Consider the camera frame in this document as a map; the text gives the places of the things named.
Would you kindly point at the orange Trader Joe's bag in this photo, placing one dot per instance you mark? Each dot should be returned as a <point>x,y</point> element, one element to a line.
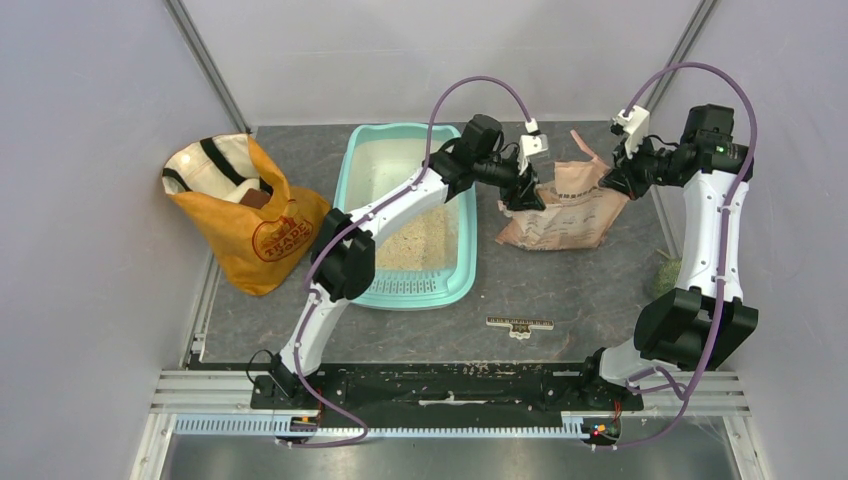
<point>256,222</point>

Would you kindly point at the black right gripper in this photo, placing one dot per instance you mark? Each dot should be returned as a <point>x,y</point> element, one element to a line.
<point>631,186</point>

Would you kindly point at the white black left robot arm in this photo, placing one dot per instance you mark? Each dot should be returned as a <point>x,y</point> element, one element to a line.
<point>343,261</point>

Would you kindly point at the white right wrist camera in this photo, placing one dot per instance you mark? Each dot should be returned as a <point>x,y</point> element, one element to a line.
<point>632,125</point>

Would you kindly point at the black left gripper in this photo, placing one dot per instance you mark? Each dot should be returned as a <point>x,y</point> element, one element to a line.
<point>520,190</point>

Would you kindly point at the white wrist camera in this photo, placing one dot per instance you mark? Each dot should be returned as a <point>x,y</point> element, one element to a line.
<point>531,145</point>
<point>632,125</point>

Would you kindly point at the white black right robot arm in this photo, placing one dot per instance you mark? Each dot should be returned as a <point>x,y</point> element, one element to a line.
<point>701,320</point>

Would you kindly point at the green netted melon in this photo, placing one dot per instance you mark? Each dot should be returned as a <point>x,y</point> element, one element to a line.
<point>666,276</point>

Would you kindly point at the teal plastic litter box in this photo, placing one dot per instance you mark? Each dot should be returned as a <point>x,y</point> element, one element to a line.
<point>378,159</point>

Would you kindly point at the tan litter pile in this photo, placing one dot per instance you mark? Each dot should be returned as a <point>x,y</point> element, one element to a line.
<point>429,242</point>

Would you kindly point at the pink cat litter bag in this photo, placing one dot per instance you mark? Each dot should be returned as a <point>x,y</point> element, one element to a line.
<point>578,212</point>

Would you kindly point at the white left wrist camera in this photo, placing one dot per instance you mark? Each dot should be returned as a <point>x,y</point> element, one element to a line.
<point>531,145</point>

